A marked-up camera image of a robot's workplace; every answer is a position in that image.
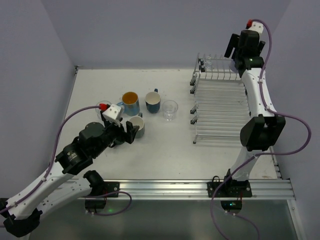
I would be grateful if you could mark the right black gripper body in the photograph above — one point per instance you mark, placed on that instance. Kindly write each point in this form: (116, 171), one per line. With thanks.
(236, 53)

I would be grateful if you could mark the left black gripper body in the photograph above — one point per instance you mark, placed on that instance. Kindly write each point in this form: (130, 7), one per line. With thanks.
(122, 133)

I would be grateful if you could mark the dark teal mug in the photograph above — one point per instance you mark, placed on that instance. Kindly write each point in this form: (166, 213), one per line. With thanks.
(138, 121)

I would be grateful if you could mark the light blue butterfly mug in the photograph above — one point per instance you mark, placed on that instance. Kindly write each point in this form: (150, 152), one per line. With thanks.
(130, 103)

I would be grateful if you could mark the dark blue faceted mug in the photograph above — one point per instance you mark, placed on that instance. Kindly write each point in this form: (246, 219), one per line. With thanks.
(153, 101)

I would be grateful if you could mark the lavender plastic cup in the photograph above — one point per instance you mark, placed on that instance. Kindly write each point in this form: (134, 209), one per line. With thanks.
(232, 67)

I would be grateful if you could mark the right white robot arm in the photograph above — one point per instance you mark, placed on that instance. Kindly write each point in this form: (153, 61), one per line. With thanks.
(265, 126)

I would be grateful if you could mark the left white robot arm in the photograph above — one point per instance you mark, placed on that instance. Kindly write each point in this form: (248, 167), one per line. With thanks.
(23, 211)

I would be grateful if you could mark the silver metal dish rack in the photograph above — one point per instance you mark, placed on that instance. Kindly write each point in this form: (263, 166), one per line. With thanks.
(220, 108)

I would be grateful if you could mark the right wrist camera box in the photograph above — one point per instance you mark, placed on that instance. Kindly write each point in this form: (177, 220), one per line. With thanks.
(255, 26)

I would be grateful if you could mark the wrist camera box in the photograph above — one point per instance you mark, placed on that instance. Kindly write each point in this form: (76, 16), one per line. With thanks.
(255, 26)
(113, 114)

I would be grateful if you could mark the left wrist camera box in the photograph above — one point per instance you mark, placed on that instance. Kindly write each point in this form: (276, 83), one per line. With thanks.
(113, 114)

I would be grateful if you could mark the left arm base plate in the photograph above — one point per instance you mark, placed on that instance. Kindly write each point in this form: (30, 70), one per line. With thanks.
(110, 187)

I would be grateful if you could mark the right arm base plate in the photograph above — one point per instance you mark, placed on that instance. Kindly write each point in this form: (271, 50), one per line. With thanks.
(231, 189)

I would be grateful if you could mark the aluminium mounting rail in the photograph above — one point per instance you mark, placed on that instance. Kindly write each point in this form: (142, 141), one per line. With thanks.
(262, 189)

